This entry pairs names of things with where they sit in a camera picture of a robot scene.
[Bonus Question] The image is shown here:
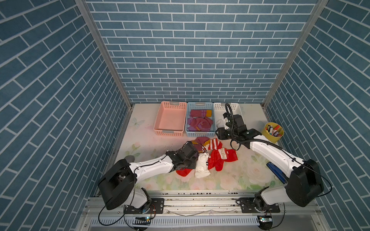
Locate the red white sock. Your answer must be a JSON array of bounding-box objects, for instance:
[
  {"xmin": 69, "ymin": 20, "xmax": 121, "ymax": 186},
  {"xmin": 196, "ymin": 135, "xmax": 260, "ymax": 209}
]
[{"xmin": 208, "ymin": 148, "xmax": 238, "ymax": 171}]

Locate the yellow pen cup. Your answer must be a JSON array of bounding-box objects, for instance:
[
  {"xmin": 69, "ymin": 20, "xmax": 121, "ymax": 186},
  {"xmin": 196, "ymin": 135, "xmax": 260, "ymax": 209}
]
[{"xmin": 261, "ymin": 122, "xmax": 285, "ymax": 143}]

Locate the purple striped sock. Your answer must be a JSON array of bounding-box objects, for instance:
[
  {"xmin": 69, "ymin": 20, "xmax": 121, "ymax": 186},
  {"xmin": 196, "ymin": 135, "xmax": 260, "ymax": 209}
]
[
  {"xmin": 187, "ymin": 117, "xmax": 213, "ymax": 132},
  {"xmin": 189, "ymin": 109, "xmax": 213, "ymax": 118}
]

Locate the red sock front left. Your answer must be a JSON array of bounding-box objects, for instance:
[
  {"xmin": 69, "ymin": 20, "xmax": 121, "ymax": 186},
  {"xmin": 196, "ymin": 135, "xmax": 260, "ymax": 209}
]
[{"xmin": 176, "ymin": 168, "xmax": 192, "ymax": 177}]

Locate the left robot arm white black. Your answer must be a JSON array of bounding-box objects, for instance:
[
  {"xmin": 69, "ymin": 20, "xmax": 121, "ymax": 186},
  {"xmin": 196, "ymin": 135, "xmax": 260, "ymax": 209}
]
[{"xmin": 97, "ymin": 141, "xmax": 199, "ymax": 213}]

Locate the light blue plastic basket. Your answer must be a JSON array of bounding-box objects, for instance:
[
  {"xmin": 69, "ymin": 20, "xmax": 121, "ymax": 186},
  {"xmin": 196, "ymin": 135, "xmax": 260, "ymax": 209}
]
[{"xmin": 185, "ymin": 102, "xmax": 216, "ymax": 138}]

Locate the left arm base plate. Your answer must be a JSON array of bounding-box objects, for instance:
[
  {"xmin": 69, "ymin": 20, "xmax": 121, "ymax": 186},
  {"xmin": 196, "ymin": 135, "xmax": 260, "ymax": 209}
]
[{"xmin": 124, "ymin": 198, "xmax": 164, "ymax": 214}]

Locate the white sock front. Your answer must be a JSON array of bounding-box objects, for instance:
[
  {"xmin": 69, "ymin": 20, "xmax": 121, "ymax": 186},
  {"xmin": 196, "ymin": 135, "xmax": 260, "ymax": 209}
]
[{"xmin": 195, "ymin": 153, "xmax": 211, "ymax": 179}]

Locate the red striped sock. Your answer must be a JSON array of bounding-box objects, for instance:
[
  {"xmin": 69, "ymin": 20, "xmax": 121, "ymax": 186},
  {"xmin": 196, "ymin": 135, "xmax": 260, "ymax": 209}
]
[{"xmin": 204, "ymin": 138, "xmax": 223, "ymax": 150}]

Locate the pink plastic basket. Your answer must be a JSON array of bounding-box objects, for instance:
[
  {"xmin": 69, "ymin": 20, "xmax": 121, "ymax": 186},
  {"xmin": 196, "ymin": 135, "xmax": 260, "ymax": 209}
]
[{"xmin": 154, "ymin": 101, "xmax": 187, "ymax": 137}]

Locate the grey oval pad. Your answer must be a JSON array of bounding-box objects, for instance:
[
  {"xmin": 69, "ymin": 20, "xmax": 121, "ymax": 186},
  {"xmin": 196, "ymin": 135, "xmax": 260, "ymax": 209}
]
[{"xmin": 124, "ymin": 155, "xmax": 135, "ymax": 163}]

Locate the purple sock in pile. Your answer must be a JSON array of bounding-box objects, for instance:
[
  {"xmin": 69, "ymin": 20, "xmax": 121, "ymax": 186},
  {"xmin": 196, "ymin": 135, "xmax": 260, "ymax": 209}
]
[{"xmin": 192, "ymin": 137, "xmax": 210, "ymax": 153}]

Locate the white plastic basket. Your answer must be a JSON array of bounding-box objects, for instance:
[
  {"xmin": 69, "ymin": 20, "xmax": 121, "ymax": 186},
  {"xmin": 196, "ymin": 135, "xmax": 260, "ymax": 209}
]
[{"xmin": 214, "ymin": 103, "xmax": 248, "ymax": 137}]

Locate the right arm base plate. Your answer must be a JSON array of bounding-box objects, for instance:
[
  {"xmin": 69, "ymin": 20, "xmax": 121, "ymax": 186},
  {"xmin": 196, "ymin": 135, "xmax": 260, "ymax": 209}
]
[{"xmin": 236, "ymin": 197, "xmax": 280, "ymax": 214}]

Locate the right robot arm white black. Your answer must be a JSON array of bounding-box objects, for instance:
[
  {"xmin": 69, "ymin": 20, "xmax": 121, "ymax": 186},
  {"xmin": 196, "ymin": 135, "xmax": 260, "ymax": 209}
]
[{"xmin": 216, "ymin": 103, "xmax": 325, "ymax": 212}]

